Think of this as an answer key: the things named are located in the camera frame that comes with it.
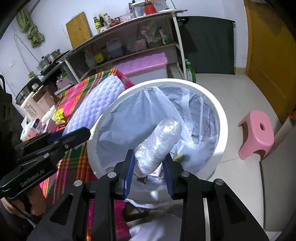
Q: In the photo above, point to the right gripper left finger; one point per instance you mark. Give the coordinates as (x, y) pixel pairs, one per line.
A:
(127, 174)

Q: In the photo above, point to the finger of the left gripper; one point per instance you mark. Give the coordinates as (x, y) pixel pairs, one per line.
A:
(60, 143)
(38, 142)

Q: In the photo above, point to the wooden cutting board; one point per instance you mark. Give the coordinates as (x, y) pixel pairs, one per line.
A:
(78, 30)

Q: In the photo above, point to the black cloth cover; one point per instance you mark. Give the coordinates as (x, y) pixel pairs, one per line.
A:
(208, 43)

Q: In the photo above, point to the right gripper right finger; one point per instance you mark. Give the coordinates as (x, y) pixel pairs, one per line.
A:
(172, 172)

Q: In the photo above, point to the red thermos bottle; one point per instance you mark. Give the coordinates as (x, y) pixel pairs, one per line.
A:
(149, 7)

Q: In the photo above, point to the white foam fruit net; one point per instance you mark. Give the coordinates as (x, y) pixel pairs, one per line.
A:
(95, 104)

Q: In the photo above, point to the pink jug brown lid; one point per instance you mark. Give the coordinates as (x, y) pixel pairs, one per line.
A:
(44, 98)

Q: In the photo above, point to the white tissue pack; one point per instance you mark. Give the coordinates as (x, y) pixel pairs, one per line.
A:
(30, 129)

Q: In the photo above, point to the clear plastic wrap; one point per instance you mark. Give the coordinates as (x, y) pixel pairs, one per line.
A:
(152, 151)

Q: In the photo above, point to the yellow noodle snack bag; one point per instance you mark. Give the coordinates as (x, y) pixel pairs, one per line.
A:
(59, 117)

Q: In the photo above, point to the green bottle on floor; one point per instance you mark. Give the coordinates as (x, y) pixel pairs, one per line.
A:
(190, 72)

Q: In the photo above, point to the purple blueberry milk carton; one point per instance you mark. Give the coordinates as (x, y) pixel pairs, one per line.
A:
(49, 126)

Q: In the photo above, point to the green hanging cloth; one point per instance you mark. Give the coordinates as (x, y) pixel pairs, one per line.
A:
(27, 26)

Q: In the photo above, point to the pink plaid tablecloth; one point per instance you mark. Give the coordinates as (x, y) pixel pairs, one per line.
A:
(74, 164)

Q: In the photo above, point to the stainless electric kettle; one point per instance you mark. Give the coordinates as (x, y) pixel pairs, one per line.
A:
(32, 86)

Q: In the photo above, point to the green glass bottle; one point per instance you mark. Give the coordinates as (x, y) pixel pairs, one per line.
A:
(97, 23)

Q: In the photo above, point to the pink plastic stool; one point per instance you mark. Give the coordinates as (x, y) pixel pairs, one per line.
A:
(260, 136)

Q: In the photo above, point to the pink lidded storage box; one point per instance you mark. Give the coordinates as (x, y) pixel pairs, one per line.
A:
(146, 68)

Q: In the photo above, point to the white round trash bin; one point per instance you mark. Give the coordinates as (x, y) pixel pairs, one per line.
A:
(157, 118)

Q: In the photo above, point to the metal kitchen shelf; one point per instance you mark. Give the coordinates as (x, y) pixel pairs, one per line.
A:
(127, 32)

